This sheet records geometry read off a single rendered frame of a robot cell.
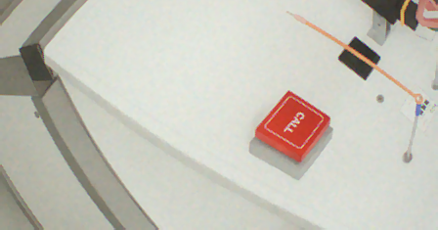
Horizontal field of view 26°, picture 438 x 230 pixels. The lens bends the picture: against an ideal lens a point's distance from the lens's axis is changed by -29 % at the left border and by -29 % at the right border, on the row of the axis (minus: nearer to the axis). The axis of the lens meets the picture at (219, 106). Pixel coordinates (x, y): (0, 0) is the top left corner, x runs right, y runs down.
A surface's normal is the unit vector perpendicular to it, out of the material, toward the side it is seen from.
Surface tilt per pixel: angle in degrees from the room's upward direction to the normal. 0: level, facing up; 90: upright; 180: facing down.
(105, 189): 0
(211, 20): 53
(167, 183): 0
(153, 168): 0
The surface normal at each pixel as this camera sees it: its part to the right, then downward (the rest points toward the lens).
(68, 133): 0.65, 0.03
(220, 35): 0.00, -0.59
